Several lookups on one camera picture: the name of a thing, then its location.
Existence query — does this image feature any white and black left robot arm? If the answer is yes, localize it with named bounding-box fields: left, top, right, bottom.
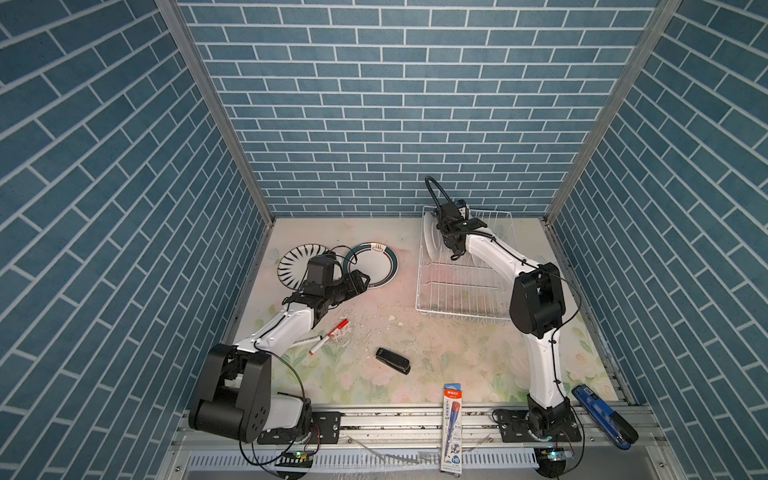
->
left=188, top=253, right=370, bottom=444

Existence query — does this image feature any aluminium front rail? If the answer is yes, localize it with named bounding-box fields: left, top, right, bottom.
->
left=169, top=402, right=668, bottom=453

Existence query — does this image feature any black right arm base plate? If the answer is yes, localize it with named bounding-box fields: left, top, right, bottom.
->
left=491, top=409, right=583, bottom=443

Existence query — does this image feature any blue striped white plate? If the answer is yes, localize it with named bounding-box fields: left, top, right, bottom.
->
left=276, top=243, right=328, bottom=291

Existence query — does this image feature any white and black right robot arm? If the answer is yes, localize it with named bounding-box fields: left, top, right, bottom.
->
left=423, top=202, right=572, bottom=439

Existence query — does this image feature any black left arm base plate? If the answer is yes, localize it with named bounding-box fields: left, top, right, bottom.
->
left=257, top=411, right=341, bottom=445

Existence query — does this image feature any white wire dish rack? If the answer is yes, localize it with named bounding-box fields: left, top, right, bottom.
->
left=415, top=232, right=511, bottom=323

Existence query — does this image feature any red and white marker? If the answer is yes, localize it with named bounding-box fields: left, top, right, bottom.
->
left=291, top=318, right=349, bottom=356

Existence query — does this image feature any blue and black handheld tool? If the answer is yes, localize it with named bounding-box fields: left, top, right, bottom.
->
left=572, top=384, right=639, bottom=450

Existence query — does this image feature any black stapler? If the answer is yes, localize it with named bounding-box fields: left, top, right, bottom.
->
left=375, top=348, right=411, bottom=375

